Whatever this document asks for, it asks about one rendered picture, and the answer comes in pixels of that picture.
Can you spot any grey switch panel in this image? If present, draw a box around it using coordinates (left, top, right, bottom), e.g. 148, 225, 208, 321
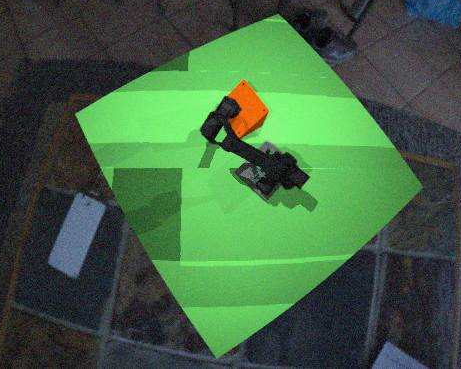
234, 139, 284, 202

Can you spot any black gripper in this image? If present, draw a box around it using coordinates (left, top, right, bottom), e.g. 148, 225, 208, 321
256, 152, 298, 195

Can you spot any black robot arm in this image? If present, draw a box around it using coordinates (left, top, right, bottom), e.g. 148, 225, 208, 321
199, 96, 310, 190

